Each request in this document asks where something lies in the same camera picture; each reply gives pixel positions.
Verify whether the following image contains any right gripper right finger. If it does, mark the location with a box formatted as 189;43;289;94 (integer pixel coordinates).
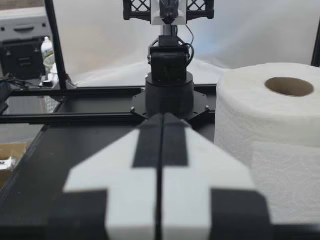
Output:
158;112;273;240

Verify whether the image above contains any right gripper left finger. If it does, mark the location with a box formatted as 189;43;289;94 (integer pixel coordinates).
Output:
47;112;165;240

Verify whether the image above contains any cardboard box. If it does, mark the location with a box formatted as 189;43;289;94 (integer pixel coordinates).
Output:
0;142;29;190

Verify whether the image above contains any white paper towel roll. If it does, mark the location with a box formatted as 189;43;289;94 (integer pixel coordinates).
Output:
213;62;320;226

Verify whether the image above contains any white plastic bottle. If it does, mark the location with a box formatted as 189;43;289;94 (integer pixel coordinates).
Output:
40;36;55;60

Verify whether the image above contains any black frame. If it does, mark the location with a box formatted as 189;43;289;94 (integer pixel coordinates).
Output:
0;0;320;126

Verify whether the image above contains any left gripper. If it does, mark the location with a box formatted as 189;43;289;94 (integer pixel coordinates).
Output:
123;0;215;21

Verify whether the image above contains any black equipment box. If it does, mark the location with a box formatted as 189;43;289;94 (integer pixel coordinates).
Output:
0;37;49;80

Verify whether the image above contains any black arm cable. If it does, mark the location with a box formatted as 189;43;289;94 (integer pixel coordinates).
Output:
185;24;196;62

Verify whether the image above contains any grey plastic case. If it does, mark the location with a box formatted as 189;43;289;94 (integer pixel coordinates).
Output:
0;6;53;42

